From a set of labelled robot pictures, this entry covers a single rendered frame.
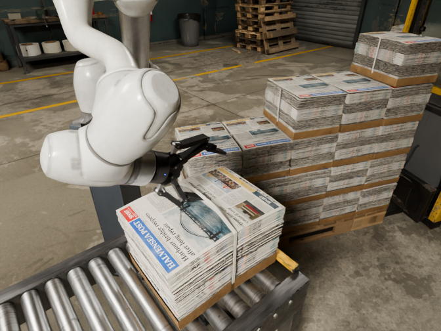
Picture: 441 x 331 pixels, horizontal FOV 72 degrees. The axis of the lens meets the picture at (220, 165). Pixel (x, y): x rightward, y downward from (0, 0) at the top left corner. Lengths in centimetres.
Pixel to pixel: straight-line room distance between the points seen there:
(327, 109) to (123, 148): 135
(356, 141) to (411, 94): 39
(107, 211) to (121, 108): 134
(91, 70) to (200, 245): 95
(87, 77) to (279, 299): 113
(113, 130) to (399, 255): 217
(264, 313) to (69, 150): 65
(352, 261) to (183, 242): 163
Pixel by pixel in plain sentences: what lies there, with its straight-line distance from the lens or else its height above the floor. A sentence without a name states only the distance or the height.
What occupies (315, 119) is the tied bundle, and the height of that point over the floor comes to 94.
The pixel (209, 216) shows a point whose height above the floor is 104.
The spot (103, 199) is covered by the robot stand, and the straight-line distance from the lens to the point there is 174.
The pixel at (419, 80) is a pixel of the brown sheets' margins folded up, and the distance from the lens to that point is 207.
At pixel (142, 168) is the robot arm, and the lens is 65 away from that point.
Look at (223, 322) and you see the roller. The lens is 91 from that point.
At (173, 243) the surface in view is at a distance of 77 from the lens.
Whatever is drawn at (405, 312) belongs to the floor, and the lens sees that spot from 213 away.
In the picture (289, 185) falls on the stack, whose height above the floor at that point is 54.
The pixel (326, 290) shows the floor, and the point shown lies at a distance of 204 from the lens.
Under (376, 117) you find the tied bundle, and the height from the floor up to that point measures 90.
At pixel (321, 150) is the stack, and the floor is 73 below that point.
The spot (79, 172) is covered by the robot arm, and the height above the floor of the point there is 129.
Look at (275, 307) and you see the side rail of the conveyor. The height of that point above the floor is 80.
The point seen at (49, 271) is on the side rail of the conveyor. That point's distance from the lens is 113.
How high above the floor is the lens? 158
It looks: 32 degrees down
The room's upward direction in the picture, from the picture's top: straight up
